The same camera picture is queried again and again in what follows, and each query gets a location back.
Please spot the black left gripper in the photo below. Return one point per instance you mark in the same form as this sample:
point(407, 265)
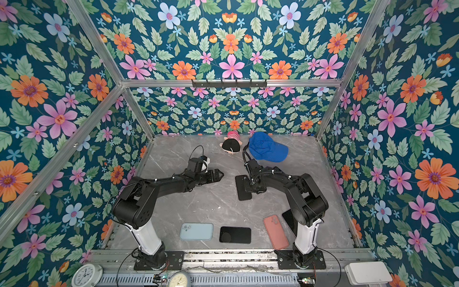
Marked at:
point(212, 179)

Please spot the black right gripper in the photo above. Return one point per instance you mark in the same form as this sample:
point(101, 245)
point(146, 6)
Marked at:
point(248, 188)

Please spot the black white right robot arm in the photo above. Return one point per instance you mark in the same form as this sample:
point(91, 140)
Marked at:
point(307, 203)

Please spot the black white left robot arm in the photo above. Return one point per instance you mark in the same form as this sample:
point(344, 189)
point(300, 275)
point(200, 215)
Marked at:
point(135, 205)

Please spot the pink phone case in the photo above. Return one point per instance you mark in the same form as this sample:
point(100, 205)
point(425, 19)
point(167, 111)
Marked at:
point(275, 232)

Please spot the light blue phone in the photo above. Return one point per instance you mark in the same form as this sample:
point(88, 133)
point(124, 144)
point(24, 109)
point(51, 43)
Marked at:
point(196, 231)

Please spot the plush doll pink striped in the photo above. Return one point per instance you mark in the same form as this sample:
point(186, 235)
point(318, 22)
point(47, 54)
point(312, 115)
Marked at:
point(232, 143)

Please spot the blue baseball cap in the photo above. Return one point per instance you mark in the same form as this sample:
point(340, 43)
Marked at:
point(262, 147)

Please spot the black smartphone near right base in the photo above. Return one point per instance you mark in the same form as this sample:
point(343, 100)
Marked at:
point(291, 221)

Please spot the white vented strip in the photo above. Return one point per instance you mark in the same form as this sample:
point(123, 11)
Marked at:
point(203, 280)

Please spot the round timer gauge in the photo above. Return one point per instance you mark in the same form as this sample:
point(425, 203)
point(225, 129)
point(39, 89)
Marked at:
point(179, 279)

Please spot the white rectangular box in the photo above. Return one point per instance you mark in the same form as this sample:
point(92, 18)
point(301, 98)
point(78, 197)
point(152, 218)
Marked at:
point(367, 273)

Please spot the white round clock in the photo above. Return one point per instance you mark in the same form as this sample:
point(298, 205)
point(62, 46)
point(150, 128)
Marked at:
point(88, 275)

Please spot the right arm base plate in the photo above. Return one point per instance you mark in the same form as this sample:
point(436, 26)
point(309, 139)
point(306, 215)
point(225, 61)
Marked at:
point(285, 261)

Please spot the black hook rail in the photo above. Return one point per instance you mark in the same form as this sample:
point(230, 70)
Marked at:
point(229, 83)

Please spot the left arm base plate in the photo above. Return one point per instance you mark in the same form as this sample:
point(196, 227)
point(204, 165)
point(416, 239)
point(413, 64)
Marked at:
point(170, 260)

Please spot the aluminium front rail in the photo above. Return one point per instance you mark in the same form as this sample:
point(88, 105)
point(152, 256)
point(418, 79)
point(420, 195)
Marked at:
point(220, 259)

